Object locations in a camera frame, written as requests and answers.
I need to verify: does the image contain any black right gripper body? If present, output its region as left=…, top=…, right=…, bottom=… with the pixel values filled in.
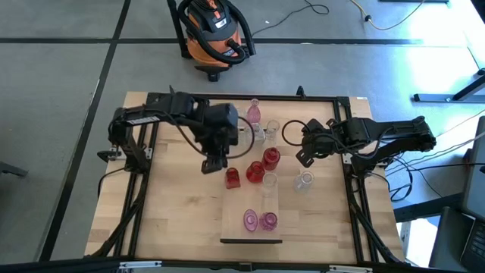
left=302, top=124, right=338, bottom=155

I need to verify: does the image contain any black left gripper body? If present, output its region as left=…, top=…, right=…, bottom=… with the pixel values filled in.
left=196, top=102, right=240, bottom=159

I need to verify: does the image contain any red pleated glass vase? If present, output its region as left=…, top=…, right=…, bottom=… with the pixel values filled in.
left=224, top=167, right=242, bottom=190

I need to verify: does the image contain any red ribbed cylinder glass vase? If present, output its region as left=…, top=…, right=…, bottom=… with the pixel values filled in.
left=261, top=146, right=282, bottom=171

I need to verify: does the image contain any tall pink ribbed glass vase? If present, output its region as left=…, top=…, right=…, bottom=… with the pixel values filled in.
left=246, top=97, right=262, bottom=124

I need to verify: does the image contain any round red glass vase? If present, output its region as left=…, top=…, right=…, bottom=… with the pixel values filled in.
left=245, top=160, right=266, bottom=184

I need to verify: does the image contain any clear crackle glass decanter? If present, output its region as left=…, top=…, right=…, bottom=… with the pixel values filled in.
left=244, top=123, right=266, bottom=147

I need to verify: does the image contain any clear wide-mouth glass vase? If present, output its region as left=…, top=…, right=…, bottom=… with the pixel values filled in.
left=264, top=119, right=280, bottom=141

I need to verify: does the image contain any tall clear glass vase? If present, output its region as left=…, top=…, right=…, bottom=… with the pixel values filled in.
left=260, top=172, right=280, bottom=213

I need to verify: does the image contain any short pink glass vase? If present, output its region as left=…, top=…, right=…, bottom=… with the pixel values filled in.
left=258, top=211, right=279, bottom=232

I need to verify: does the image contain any clear round cut-glass vase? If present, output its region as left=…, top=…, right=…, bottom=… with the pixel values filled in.
left=293, top=170, right=315, bottom=193

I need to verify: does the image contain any orange black shop vacuum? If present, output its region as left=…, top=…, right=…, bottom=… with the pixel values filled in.
left=177, top=0, right=257, bottom=83

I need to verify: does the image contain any black overhead rig bar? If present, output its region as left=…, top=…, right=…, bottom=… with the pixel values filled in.
left=0, top=256, right=485, bottom=273

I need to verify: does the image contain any black metal pole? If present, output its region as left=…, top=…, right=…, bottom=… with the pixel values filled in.
left=166, top=0, right=192, bottom=60

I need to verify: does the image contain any black desk foot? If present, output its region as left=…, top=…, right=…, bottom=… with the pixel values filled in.
left=412, top=67, right=485, bottom=104

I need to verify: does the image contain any dark monitor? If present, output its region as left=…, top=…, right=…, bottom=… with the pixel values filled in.
left=459, top=115, right=485, bottom=273

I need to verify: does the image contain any grey table foot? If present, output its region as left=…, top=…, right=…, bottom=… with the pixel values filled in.
left=0, top=161, right=30, bottom=178

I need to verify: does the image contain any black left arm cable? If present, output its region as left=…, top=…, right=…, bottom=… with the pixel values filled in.
left=176, top=113, right=255, bottom=160

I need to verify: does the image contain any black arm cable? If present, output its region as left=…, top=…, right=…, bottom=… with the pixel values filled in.
left=176, top=113, right=255, bottom=160
left=281, top=119, right=305, bottom=148

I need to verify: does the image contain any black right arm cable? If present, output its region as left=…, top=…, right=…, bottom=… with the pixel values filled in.
left=281, top=119, right=305, bottom=148

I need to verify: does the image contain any black aluminium table frame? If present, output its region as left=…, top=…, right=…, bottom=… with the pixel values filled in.
left=89, top=93, right=405, bottom=266

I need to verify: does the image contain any black floor cable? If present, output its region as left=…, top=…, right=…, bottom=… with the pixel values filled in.
left=251, top=0, right=330, bottom=38

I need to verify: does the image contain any yellow floor cable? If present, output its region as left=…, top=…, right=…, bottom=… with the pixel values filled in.
left=349, top=0, right=427, bottom=32

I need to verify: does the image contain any black power cable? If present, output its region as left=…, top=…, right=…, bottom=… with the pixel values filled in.
left=389, top=153, right=485, bottom=204

